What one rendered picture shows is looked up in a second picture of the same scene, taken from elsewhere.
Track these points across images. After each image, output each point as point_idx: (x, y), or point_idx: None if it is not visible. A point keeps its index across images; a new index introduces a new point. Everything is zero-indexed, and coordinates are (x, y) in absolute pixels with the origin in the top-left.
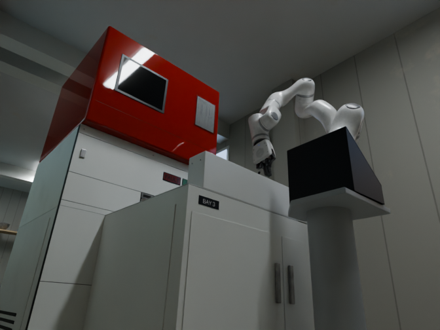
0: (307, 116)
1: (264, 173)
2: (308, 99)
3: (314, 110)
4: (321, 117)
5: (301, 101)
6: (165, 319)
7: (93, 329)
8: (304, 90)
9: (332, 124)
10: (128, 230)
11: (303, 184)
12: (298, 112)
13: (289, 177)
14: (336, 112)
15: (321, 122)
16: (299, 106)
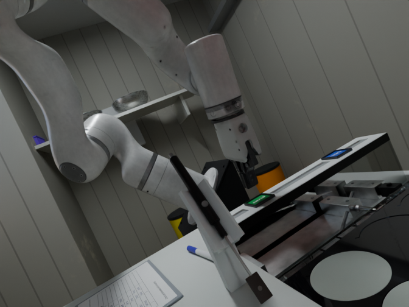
0: (0, 45)
1: (257, 180)
2: (19, 17)
3: (67, 74)
4: (79, 99)
5: (21, 5)
6: None
7: None
8: (42, 3)
9: (132, 136)
10: None
11: None
12: (2, 14)
13: (248, 196)
14: (120, 121)
15: (77, 108)
16: (11, 7)
